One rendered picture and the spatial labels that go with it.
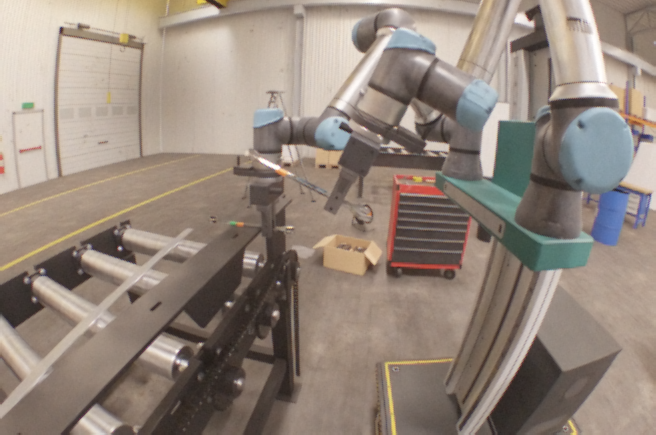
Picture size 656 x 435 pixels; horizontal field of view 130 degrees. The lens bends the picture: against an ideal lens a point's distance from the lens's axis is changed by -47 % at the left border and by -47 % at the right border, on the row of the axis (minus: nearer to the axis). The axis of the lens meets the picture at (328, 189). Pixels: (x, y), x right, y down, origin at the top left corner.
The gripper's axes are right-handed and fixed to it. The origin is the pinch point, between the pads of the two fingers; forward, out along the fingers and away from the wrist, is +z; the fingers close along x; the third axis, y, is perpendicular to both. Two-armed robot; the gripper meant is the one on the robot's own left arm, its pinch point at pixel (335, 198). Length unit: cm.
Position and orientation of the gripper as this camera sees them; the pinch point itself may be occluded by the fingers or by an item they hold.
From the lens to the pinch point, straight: 52.4
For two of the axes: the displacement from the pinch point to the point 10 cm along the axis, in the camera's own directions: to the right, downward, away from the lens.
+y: -8.9, -4.5, 0.2
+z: -4.0, 8.2, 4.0
